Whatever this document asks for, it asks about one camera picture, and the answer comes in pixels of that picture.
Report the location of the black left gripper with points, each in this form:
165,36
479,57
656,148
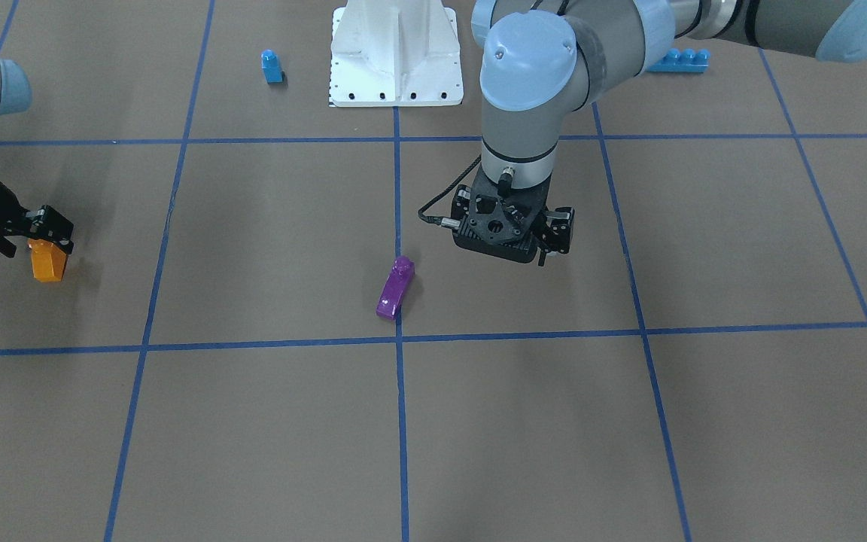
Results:
558,229

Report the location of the orange trapezoid block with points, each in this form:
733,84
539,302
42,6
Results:
48,261

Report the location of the purple trapezoid block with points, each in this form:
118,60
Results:
394,291

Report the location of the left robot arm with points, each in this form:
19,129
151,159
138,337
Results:
542,60

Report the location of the long blue block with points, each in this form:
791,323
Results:
682,61

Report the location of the brown paper table mat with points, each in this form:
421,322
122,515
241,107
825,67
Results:
212,366

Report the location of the small blue block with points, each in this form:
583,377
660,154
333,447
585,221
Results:
271,68

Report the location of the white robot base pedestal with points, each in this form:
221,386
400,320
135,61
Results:
395,54

